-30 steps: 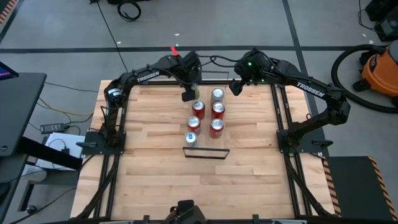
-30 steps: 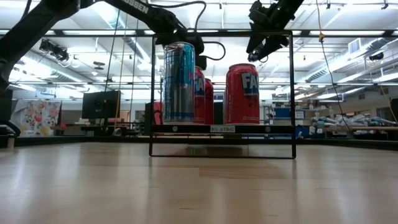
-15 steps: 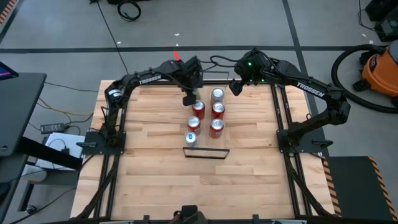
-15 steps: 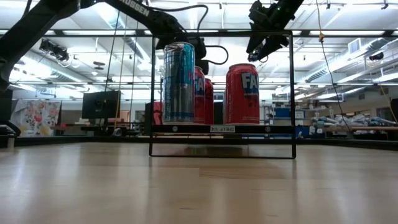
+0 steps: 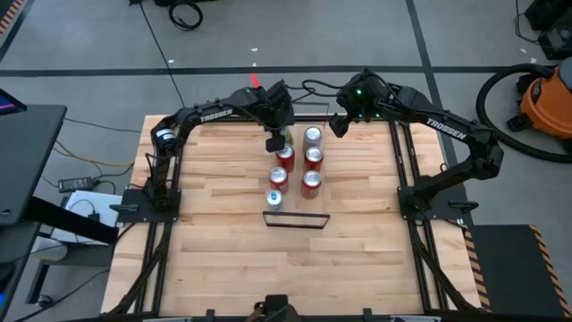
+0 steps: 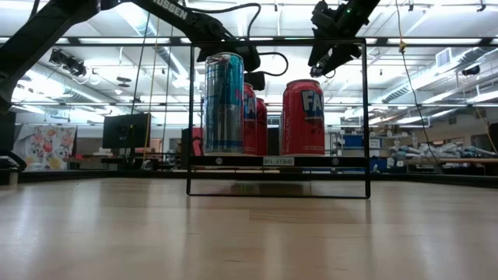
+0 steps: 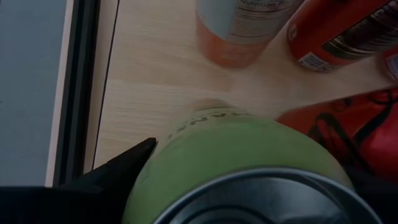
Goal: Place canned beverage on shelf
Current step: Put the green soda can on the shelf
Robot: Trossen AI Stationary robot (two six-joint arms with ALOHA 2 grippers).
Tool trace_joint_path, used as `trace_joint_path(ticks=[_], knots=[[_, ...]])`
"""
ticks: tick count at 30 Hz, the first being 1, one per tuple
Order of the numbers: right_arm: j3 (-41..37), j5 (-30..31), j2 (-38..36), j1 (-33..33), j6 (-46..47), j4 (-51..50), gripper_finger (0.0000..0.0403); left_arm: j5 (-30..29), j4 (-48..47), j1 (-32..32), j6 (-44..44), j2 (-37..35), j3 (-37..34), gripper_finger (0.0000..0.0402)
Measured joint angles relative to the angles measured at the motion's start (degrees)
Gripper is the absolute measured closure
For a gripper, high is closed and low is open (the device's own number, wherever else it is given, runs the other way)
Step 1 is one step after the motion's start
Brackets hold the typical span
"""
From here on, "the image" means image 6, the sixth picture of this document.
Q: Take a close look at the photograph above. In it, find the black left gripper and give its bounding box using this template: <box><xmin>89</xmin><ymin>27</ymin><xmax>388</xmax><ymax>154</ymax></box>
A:
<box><xmin>196</xmin><ymin>37</ymin><xmax>267</xmax><ymax>92</ymax></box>

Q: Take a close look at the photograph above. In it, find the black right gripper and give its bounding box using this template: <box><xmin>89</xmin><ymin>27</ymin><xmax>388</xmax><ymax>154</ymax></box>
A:
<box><xmin>308</xmin><ymin>0</ymin><xmax>381</xmax><ymax>78</ymax></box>

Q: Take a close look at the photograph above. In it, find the tall blue silver can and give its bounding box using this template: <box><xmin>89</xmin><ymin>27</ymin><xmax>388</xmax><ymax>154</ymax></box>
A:
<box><xmin>204</xmin><ymin>52</ymin><xmax>245</xmax><ymax>156</ymax></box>

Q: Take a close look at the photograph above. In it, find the red Fanta soda can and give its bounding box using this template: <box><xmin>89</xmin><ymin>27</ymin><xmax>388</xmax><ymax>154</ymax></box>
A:
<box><xmin>281</xmin><ymin>79</ymin><xmax>326</xmax><ymax>156</ymax></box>
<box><xmin>255</xmin><ymin>97</ymin><xmax>269</xmax><ymax>156</ymax></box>
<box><xmin>243</xmin><ymin>82</ymin><xmax>258</xmax><ymax>156</ymax></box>

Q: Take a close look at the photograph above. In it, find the black metal wood-board shelf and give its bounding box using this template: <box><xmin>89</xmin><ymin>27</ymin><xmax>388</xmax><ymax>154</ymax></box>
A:
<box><xmin>185</xmin><ymin>37</ymin><xmax>370</xmax><ymax>199</ymax></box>

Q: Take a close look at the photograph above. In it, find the red panel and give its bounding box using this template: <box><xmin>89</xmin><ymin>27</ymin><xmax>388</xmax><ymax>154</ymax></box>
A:
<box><xmin>192</xmin><ymin>127</ymin><xmax>204</xmax><ymax>156</ymax></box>

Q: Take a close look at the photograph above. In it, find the blue storage bin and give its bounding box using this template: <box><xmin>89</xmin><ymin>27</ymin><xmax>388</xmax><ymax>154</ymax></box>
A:
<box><xmin>342</xmin><ymin>134</ymin><xmax>365</xmax><ymax>149</ymax></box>

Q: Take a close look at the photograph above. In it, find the black monitor on stand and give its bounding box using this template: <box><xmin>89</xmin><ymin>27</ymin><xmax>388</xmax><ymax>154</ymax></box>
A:
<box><xmin>102</xmin><ymin>113</ymin><xmax>152</xmax><ymax>159</ymax></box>

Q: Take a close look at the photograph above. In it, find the cluttered wooden workbench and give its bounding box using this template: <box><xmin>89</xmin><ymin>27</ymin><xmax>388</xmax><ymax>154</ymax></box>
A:
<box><xmin>388</xmin><ymin>142</ymin><xmax>498</xmax><ymax>177</ymax></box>

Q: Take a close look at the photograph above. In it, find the floral patterned cloth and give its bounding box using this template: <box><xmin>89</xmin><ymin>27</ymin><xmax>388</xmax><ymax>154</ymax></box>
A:
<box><xmin>13</xmin><ymin>124</ymin><xmax>78</xmax><ymax>172</ymax></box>

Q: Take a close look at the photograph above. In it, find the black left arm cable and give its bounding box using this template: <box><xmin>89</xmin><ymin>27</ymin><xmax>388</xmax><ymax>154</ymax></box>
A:
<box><xmin>186</xmin><ymin>2</ymin><xmax>289</xmax><ymax>78</ymax></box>

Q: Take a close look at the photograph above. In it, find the hanging yellow black cord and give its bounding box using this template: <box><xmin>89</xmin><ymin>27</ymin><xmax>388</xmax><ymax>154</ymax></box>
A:
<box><xmin>395</xmin><ymin>0</ymin><xmax>443</xmax><ymax>166</ymax></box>

